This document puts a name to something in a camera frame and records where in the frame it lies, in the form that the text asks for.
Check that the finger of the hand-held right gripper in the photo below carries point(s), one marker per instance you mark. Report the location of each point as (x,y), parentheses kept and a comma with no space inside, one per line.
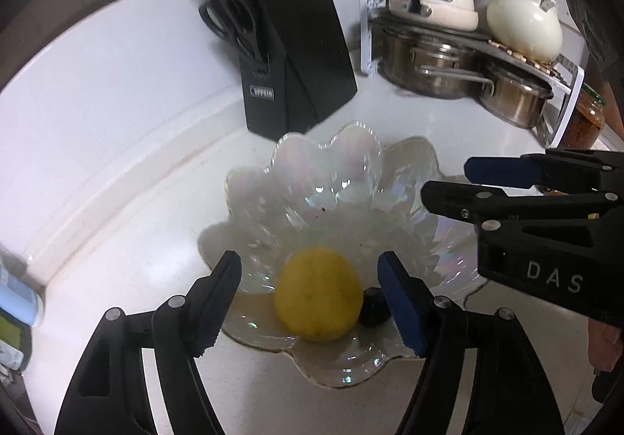
(453,198)
(492,169)

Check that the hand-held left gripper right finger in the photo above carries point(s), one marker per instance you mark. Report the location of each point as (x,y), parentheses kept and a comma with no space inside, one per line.
(399,303)

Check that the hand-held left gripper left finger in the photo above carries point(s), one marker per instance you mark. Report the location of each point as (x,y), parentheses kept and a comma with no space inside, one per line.
(225,288)

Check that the dark plum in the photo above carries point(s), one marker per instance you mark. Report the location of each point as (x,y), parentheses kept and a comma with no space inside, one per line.
(373,309)

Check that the yellow lemon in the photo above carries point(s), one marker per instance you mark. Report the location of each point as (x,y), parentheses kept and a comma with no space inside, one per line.
(317,293)

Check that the flower-shaped glass bowl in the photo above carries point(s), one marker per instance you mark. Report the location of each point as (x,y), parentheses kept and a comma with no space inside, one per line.
(331,171)

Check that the person's right hand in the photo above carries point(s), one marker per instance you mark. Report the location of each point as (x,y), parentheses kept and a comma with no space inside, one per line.
(600,345)

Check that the small steel pot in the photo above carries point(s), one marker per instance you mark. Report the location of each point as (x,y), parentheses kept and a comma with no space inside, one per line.
(512,103)

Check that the glass jar green lid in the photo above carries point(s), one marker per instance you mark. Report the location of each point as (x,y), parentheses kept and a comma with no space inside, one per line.
(585,120)

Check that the wooden bead trivet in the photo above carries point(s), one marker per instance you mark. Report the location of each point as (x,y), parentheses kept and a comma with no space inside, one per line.
(538,65)

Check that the large steel pot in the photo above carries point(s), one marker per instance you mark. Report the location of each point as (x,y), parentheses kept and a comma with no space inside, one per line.
(429,69)

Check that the white teapot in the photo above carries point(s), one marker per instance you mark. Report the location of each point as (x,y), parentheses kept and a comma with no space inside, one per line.
(521,23)

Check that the white shelf rack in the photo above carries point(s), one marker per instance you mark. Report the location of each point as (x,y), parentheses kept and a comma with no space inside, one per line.
(366,49)

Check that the light blue pump bottle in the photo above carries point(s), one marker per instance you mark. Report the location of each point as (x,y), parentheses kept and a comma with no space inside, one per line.
(19,298)

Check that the black knife block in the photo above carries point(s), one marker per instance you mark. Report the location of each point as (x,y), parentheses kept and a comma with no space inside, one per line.
(302,49)

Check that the green label bottle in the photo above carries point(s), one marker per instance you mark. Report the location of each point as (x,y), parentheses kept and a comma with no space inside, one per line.
(9,342)

